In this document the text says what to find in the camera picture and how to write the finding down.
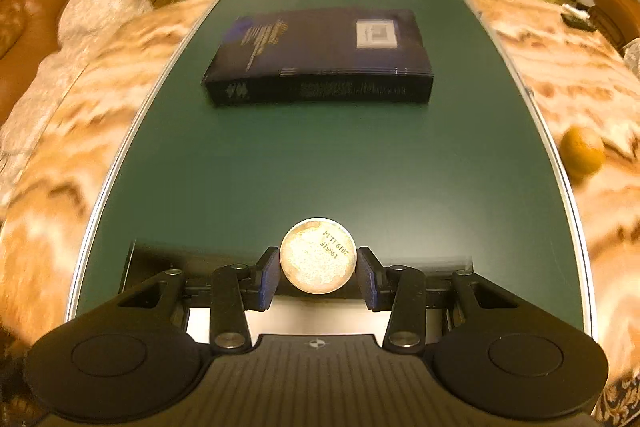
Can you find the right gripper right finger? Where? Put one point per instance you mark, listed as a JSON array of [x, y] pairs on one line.
[[400, 290]]

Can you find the orange fruit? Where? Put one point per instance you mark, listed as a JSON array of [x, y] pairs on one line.
[[582, 152]]

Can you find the brown leather armchair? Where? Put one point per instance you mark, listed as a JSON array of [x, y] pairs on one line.
[[617, 20]]

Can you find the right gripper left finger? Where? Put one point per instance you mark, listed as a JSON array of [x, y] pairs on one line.
[[234, 289]]

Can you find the dark box lid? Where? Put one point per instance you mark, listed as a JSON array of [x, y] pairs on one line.
[[329, 54]]

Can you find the open black box base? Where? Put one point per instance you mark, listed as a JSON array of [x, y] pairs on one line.
[[181, 301]]

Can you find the black remote control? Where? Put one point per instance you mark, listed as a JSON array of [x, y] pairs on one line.
[[577, 22]]

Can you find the white lace sofa cover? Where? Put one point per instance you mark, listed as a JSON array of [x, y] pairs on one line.
[[84, 26]]

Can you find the round cream tin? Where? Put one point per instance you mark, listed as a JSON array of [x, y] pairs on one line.
[[318, 256]]

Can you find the green desk mat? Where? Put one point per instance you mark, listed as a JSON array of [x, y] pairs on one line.
[[472, 174]]

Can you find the brown leather sofa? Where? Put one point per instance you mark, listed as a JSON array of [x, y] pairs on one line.
[[29, 33]]

